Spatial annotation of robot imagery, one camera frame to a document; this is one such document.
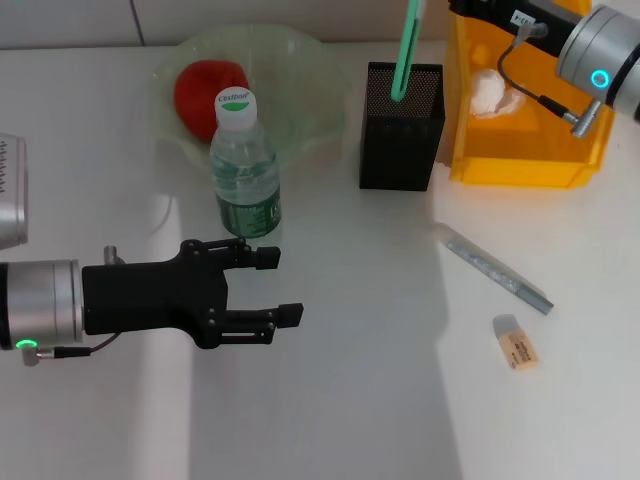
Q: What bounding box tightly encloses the pale green glass fruit bowl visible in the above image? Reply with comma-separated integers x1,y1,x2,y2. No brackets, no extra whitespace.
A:
149,23,347,174

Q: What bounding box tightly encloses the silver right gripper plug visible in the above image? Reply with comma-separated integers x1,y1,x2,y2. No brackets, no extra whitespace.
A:
514,22,550,40

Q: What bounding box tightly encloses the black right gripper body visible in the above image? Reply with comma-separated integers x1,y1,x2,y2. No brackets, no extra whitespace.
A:
469,0,582,57

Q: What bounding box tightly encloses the green utility knife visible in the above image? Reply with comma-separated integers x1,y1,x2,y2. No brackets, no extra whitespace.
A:
389,0,427,103

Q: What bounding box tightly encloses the red-orange fruit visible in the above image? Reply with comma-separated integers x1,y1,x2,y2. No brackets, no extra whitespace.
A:
173,58,250,145

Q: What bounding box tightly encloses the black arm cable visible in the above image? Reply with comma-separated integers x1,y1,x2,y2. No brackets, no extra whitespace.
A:
17,332,121,369
497,37,605,139

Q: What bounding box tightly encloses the white paper ball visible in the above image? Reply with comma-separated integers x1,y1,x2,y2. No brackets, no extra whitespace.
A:
469,68,526,119

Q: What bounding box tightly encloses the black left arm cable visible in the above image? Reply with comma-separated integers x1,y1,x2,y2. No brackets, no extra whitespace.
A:
17,332,121,369

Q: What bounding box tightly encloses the black mesh pen holder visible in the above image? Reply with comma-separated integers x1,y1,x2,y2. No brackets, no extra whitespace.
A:
358,61,446,191

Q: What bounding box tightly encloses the silver staples strip clear wrapper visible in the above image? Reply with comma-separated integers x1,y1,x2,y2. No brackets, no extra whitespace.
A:
434,222,555,316

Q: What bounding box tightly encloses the orange eraser white end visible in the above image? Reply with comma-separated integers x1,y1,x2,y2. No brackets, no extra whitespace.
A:
492,313,540,372

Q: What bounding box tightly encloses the clear water bottle green label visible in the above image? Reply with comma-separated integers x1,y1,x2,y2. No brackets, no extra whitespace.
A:
208,88,284,240

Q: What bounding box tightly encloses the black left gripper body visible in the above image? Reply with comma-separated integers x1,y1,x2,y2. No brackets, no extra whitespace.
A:
81,238,230,351

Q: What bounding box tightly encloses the yellow plastic bin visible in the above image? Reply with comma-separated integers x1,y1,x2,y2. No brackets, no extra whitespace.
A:
447,0,621,190

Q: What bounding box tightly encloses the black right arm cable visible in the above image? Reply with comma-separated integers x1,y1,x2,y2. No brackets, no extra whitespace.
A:
497,37,605,139

